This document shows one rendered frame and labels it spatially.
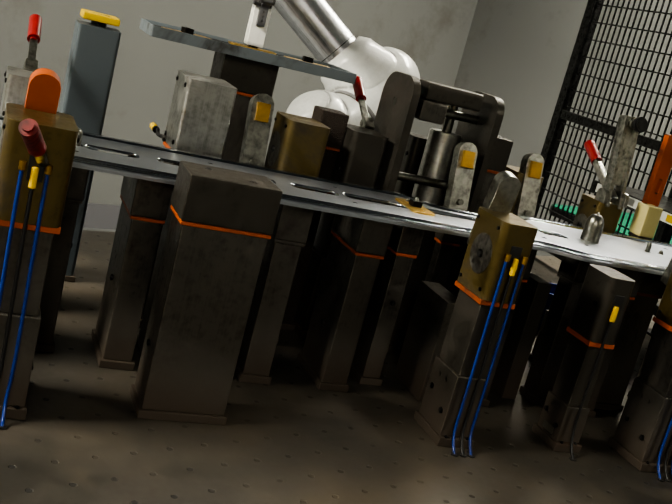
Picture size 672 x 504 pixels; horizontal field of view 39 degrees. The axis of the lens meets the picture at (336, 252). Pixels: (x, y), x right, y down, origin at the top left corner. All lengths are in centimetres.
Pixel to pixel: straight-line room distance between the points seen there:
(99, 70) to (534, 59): 412
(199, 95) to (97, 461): 60
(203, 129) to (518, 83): 420
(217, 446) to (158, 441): 8
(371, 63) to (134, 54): 255
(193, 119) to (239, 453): 53
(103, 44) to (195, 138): 25
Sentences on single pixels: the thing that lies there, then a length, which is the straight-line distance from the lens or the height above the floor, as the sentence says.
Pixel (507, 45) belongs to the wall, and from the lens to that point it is 570.
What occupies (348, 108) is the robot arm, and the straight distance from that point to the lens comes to 212.
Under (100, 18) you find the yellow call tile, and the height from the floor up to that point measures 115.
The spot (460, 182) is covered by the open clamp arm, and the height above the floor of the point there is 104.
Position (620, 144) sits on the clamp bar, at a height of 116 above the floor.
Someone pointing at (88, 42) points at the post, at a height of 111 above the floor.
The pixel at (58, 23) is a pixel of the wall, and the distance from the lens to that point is 445.
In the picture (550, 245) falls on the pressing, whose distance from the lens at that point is 155.
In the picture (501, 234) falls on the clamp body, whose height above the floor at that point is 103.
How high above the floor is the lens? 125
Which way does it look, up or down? 13 degrees down
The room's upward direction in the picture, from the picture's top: 15 degrees clockwise
